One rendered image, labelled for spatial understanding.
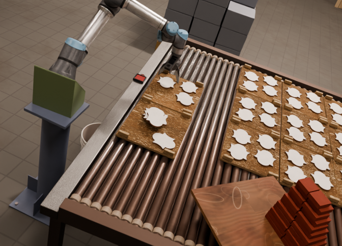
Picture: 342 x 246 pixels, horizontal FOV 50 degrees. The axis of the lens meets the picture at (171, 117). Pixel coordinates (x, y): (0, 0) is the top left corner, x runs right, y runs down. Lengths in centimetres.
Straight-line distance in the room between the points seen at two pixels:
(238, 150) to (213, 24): 276
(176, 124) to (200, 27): 270
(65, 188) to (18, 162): 140
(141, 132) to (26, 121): 161
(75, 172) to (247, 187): 84
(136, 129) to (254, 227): 85
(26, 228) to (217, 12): 324
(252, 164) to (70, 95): 109
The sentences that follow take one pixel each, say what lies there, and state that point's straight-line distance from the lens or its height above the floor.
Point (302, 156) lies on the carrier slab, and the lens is 246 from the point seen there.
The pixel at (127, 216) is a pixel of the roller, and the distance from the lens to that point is 171.
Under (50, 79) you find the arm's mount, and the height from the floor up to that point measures 108.
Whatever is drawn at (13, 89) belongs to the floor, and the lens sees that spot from 386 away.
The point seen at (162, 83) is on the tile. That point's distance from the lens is 254.
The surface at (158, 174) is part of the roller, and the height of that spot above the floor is 92.
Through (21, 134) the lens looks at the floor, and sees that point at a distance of 337.
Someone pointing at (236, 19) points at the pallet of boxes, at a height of 75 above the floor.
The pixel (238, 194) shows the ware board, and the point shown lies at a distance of 183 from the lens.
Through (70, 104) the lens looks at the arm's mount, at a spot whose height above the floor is 97.
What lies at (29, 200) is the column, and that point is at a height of 1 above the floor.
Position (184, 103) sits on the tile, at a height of 95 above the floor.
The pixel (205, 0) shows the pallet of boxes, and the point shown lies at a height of 84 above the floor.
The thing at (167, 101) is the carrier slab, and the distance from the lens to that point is 240.
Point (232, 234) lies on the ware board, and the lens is 166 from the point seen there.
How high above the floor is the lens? 227
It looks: 36 degrees down
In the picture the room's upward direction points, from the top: 19 degrees clockwise
